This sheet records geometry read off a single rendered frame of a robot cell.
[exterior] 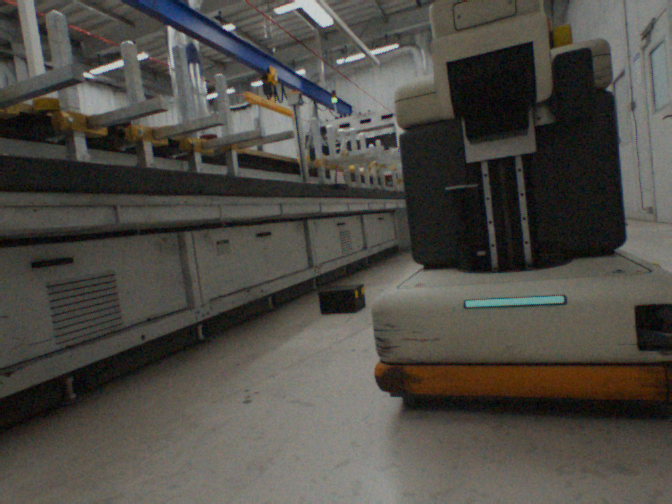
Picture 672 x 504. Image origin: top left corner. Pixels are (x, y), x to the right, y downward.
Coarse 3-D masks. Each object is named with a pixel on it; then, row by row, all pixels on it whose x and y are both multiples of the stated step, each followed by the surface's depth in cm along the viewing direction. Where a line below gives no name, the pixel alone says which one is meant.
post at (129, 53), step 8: (128, 48) 142; (136, 48) 145; (128, 56) 142; (136, 56) 145; (128, 64) 143; (136, 64) 144; (128, 72) 143; (136, 72) 144; (128, 80) 143; (136, 80) 144; (128, 88) 144; (136, 88) 143; (128, 96) 144; (136, 96) 143; (136, 120) 144; (144, 120) 145; (136, 144) 145; (144, 144) 144; (136, 152) 145; (144, 152) 144; (152, 152) 147; (144, 160) 144; (152, 160) 147
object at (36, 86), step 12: (48, 72) 94; (60, 72) 92; (72, 72) 91; (12, 84) 98; (24, 84) 96; (36, 84) 95; (48, 84) 94; (60, 84) 94; (72, 84) 94; (0, 96) 99; (12, 96) 98; (24, 96) 98; (36, 96) 99
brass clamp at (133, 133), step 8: (128, 128) 142; (136, 128) 141; (144, 128) 144; (152, 128) 147; (128, 136) 142; (136, 136) 141; (144, 136) 144; (152, 136) 147; (152, 144) 150; (160, 144) 152
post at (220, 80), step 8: (216, 80) 189; (224, 80) 190; (216, 88) 189; (224, 88) 190; (224, 96) 189; (224, 104) 189; (224, 112) 189; (224, 128) 190; (232, 128) 192; (232, 152) 191; (232, 160) 190; (232, 168) 191
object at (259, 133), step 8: (224, 136) 167; (232, 136) 165; (240, 136) 164; (248, 136) 163; (256, 136) 162; (264, 136) 163; (208, 144) 169; (216, 144) 168; (224, 144) 167; (232, 144) 169; (168, 152) 176; (176, 152) 175
